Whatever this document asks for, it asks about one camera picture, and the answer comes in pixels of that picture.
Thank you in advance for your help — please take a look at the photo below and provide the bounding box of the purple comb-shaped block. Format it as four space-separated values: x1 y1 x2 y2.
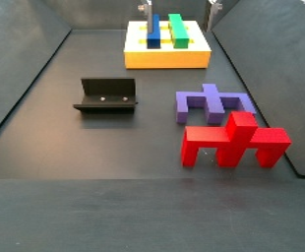
176 84 257 124

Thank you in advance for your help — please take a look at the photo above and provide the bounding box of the blue rectangular bar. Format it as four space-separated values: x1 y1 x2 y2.
147 14 160 49

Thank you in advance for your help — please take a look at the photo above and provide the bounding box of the yellow slotted board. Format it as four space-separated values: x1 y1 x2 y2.
123 21 211 69

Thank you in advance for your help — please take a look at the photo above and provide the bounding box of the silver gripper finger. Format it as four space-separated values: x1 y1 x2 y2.
138 0 152 33
207 0 223 31

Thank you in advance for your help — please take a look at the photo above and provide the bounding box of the red comb-shaped block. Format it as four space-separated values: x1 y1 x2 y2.
180 111 291 167

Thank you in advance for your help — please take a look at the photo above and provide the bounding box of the green rectangular bar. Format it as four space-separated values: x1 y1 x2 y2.
168 14 190 49

